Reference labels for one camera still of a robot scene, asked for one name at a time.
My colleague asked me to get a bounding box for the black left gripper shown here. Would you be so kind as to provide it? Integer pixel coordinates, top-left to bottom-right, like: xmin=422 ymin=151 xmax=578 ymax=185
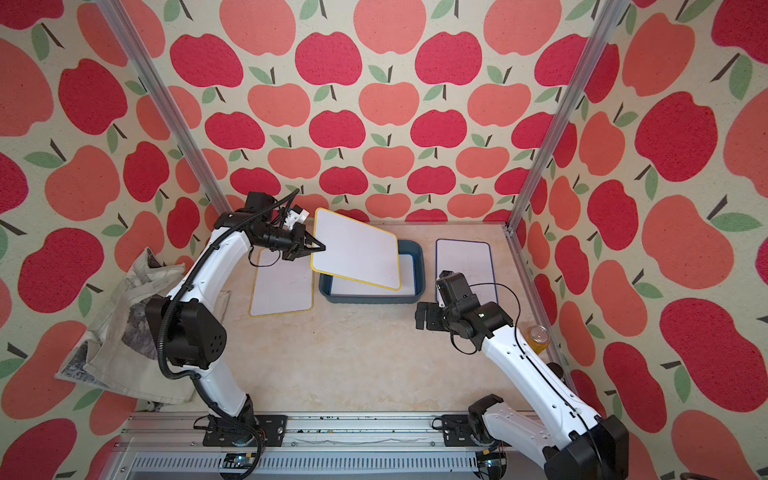
xmin=258 ymin=222 xmax=327 ymax=259

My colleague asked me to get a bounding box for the yellow-framed whiteboard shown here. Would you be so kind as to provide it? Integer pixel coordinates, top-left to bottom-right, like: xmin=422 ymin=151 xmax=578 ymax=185
xmin=310 ymin=208 xmax=401 ymax=290
xmin=249 ymin=249 xmax=314 ymax=317

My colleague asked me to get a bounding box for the blue-framed whiteboard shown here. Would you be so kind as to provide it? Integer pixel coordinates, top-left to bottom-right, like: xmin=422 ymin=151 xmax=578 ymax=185
xmin=326 ymin=253 xmax=418 ymax=298
xmin=435 ymin=238 xmax=498 ymax=304

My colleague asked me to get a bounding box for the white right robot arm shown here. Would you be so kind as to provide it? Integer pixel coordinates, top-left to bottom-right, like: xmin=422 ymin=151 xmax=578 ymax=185
xmin=415 ymin=271 xmax=629 ymax=479

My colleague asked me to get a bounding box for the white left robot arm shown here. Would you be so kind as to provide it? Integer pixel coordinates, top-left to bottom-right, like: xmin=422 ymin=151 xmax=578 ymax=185
xmin=145 ymin=191 xmax=325 ymax=449

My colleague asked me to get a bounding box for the dark teal storage box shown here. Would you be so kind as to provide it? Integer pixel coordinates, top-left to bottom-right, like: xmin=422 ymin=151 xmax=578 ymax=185
xmin=318 ymin=240 xmax=426 ymax=304

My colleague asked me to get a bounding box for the orange drink can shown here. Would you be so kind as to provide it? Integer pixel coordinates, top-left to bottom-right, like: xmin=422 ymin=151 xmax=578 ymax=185
xmin=523 ymin=325 xmax=551 ymax=355

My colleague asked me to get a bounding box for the beige printed tote bag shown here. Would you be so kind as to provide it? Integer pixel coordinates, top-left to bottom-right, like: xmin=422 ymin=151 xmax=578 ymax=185
xmin=54 ymin=249 xmax=194 ymax=404

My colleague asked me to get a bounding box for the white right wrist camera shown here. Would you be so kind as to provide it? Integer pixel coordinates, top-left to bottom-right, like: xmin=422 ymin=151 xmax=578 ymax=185
xmin=435 ymin=287 xmax=445 ymax=308

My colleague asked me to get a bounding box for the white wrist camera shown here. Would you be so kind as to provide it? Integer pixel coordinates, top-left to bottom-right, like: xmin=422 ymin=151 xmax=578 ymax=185
xmin=283 ymin=205 xmax=310 ymax=230
xmin=435 ymin=287 xmax=445 ymax=308

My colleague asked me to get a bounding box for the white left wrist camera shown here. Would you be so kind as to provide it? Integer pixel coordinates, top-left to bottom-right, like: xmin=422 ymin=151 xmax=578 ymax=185
xmin=283 ymin=205 xmax=310 ymax=230

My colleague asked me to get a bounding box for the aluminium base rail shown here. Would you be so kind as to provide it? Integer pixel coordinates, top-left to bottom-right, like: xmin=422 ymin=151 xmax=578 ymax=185
xmin=98 ymin=411 xmax=545 ymax=479

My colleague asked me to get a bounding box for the left aluminium frame post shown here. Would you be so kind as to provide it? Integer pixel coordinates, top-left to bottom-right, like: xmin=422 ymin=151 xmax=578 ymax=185
xmin=96 ymin=0 xmax=233 ymax=214

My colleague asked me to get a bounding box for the aluminium frame post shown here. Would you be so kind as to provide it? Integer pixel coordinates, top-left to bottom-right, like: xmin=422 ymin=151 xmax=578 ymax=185
xmin=96 ymin=0 xmax=233 ymax=214
xmin=505 ymin=0 xmax=630 ymax=237

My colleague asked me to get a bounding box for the right aluminium frame post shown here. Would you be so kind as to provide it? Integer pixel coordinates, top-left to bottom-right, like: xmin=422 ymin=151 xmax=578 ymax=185
xmin=505 ymin=0 xmax=630 ymax=237

